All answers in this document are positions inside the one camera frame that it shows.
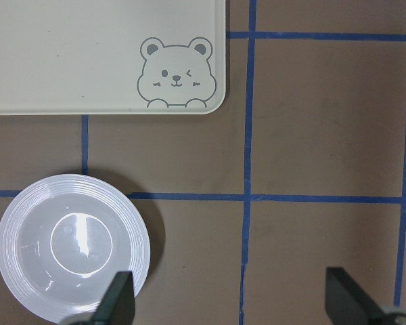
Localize white round plate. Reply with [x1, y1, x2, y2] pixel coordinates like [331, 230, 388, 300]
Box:
[0, 174, 151, 323]

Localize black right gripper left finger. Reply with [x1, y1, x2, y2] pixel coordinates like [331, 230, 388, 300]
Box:
[91, 271, 135, 325]

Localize cream bear tray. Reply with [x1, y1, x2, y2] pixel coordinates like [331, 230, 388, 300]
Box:
[0, 1, 227, 115]

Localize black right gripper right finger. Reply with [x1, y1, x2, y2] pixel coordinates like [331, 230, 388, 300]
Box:
[325, 267, 389, 325]

